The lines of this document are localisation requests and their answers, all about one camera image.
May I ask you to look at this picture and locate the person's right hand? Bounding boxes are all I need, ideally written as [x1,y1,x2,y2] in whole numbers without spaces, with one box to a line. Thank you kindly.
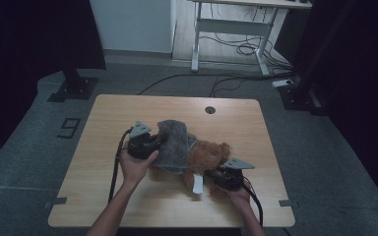
[223,182,252,211]

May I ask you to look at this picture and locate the white desk frame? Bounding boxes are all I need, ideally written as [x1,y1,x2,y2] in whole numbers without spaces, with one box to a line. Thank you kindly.
[188,0,313,78]

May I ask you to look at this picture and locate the black stand base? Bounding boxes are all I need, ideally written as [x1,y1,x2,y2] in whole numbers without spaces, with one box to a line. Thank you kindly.
[46,68,99,103]
[277,76,329,117]

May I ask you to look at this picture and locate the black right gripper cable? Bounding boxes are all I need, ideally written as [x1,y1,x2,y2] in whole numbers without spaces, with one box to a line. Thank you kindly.
[242,176,265,228]

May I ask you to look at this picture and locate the person's left hand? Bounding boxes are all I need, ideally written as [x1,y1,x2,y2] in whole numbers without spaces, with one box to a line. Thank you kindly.
[119,147,159,189]

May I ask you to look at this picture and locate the grey tape strip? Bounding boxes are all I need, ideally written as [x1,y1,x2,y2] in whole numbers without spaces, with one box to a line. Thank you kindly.
[279,199,300,208]
[43,196,69,209]

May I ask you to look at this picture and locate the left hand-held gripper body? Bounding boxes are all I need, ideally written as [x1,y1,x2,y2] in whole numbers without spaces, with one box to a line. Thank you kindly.
[126,120,162,161]

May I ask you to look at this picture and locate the tangled black cables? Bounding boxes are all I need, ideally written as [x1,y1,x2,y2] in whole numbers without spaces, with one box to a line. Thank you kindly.
[199,3,293,72]

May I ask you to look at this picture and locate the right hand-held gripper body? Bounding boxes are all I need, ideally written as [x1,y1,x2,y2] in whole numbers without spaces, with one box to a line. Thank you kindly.
[209,157,256,192]

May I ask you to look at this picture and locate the black tape floor marking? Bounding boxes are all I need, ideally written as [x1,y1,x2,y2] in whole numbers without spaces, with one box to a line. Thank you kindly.
[56,117,82,140]

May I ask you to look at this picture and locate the white power strip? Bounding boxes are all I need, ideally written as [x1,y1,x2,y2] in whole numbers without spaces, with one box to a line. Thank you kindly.
[271,79,295,89]

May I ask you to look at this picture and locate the long black floor cable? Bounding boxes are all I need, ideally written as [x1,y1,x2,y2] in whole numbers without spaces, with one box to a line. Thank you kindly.
[137,73,297,98]

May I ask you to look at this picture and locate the black curtain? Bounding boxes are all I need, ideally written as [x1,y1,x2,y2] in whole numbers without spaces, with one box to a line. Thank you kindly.
[290,0,378,210]
[0,0,107,173]

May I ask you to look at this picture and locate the brown teddy bear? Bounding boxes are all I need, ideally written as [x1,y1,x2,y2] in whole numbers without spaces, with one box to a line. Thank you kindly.
[181,132,234,199]

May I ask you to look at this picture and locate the grey towel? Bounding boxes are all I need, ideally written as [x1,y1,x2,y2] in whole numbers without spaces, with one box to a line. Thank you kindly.
[150,119,199,175]

